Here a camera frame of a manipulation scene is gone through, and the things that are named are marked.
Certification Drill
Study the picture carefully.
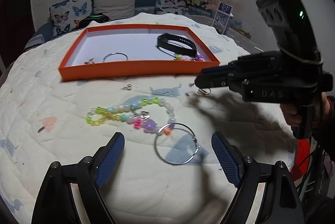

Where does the black smart band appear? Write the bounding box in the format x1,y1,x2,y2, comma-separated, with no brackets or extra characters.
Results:
157,33,197,58

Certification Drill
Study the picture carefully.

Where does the large silver ring bangle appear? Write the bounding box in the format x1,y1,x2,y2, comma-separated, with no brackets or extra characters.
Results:
153,122,200,166

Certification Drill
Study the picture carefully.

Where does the person's right hand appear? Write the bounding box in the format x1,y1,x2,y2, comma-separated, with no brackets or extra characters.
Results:
279,92,332,127

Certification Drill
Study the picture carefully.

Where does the blue white patterned box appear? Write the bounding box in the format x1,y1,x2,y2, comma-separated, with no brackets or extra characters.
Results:
212,1,233,35

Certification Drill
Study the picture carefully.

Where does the plush toys pile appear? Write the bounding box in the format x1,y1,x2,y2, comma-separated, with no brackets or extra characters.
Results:
186,0,218,10

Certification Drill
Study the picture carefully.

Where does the small silver pearl stud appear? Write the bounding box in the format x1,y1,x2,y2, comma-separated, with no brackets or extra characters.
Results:
122,83,132,90

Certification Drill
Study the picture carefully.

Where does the butterfly print pillow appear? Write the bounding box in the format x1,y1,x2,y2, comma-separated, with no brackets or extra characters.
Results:
49,0,93,37
155,0,188,15

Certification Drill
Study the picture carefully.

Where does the white quilted bed cover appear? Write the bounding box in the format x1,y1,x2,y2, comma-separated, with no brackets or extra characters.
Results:
0,12,301,224

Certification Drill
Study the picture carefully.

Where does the thin silver bangle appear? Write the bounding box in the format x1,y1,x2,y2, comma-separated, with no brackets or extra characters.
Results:
103,52,128,62

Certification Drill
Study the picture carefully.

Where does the orange shallow tray box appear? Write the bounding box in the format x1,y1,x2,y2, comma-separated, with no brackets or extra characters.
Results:
58,24,219,81

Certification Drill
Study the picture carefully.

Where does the grey plain pillow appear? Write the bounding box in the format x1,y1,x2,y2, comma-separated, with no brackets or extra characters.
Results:
93,0,135,21

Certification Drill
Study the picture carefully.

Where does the colourful candy bead bracelet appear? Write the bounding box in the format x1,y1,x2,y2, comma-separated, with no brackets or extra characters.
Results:
173,54,205,63

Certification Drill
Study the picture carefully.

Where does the pastel bead chain with crown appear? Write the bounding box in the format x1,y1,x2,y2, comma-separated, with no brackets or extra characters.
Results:
85,96,177,136

